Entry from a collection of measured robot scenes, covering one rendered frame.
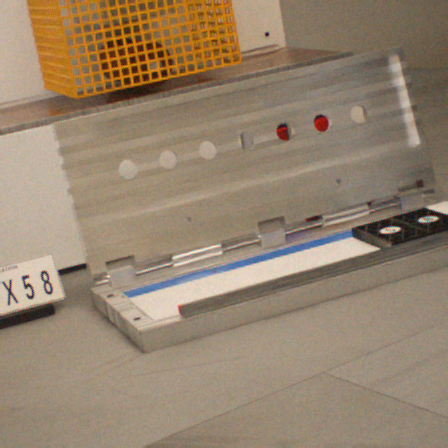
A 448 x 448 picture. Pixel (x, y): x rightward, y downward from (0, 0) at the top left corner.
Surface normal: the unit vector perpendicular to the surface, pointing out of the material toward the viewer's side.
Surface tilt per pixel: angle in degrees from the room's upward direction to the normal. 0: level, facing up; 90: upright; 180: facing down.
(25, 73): 90
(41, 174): 90
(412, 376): 0
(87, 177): 77
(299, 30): 90
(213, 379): 0
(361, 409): 0
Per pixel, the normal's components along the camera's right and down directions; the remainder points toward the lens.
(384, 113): 0.29, -0.06
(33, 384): -0.17, -0.96
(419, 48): 0.53, 0.11
